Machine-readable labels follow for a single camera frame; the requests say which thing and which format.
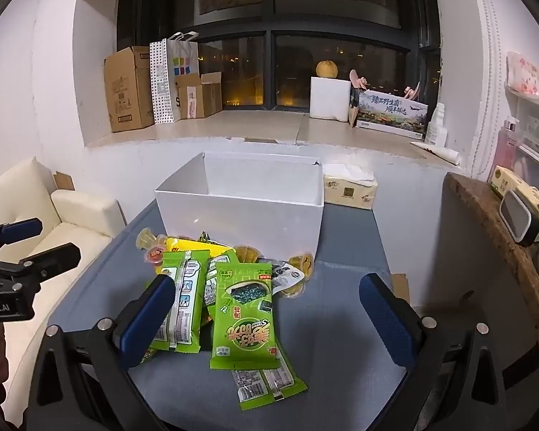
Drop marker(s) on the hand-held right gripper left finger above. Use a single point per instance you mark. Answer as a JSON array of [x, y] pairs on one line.
[[149, 318]]

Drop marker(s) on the white framed small clock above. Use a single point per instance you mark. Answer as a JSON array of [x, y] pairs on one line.
[[519, 217]]

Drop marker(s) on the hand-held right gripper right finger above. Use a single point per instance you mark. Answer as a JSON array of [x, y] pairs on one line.
[[386, 318]]

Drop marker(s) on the white bag with coloured squares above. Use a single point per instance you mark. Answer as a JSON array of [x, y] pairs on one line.
[[183, 67]]

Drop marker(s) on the white plastic bottle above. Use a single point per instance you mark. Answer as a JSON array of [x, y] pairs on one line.
[[435, 125]]

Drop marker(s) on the wooden shelf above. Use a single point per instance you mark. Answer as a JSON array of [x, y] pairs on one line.
[[503, 260]]

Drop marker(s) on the cream sofa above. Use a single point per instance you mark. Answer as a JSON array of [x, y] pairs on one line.
[[49, 233]]

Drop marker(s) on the flat cardboard piece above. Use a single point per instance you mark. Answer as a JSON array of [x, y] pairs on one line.
[[63, 180], [400, 288]]

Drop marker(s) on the yellow tissue pack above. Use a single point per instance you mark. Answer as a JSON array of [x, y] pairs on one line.
[[348, 191]]

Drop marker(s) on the black window frame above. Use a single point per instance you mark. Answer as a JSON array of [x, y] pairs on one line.
[[269, 36]]

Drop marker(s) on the small open cardboard box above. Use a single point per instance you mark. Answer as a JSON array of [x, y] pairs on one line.
[[200, 96]]

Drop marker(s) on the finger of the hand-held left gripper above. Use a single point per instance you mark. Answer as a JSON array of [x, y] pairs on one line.
[[49, 258], [20, 229]]

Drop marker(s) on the white storage box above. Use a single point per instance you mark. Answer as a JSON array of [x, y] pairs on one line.
[[242, 215]]

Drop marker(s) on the green seaweed snack packet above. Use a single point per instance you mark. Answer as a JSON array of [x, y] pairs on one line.
[[242, 318], [269, 384], [213, 287], [186, 296]]

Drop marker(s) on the floral printed pack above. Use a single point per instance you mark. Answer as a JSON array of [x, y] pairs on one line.
[[528, 74]]

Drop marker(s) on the small pink figurine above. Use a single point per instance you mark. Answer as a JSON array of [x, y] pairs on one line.
[[414, 91]]

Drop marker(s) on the dotted white paper bag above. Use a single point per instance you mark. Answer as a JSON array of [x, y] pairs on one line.
[[161, 83]]

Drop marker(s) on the pink bottle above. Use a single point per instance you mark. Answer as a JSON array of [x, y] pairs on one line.
[[505, 146]]

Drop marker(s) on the landscape printed box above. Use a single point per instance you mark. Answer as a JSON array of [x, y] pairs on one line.
[[390, 114]]

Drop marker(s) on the red jelly cup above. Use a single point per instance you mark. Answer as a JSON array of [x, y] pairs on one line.
[[154, 258]]

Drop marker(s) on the yellow carton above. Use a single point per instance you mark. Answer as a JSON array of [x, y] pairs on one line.
[[505, 179]]

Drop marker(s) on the yellow jelly cup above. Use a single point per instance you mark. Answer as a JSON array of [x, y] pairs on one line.
[[302, 264], [246, 253], [293, 288], [147, 238]]

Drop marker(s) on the yellow snack packet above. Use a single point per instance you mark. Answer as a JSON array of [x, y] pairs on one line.
[[193, 246]]

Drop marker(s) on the white tube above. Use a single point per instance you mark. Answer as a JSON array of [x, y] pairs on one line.
[[438, 152]]

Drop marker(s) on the white foam box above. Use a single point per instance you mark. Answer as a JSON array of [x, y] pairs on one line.
[[329, 98]]

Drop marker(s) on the large cardboard box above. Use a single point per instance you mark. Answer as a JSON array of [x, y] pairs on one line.
[[126, 90]]

